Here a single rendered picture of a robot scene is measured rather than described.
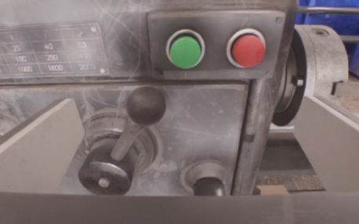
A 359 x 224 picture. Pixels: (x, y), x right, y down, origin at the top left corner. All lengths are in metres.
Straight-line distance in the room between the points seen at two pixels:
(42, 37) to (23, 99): 0.08
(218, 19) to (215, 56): 0.03
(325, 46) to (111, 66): 0.41
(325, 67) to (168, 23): 0.36
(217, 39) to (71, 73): 0.17
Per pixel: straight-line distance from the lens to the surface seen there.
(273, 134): 0.82
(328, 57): 0.50
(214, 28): 0.20
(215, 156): 0.29
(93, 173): 0.25
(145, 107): 0.16
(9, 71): 0.31
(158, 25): 0.20
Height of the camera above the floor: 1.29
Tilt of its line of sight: 32 degrees down
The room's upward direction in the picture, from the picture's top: 2 degrees counter-clockwise
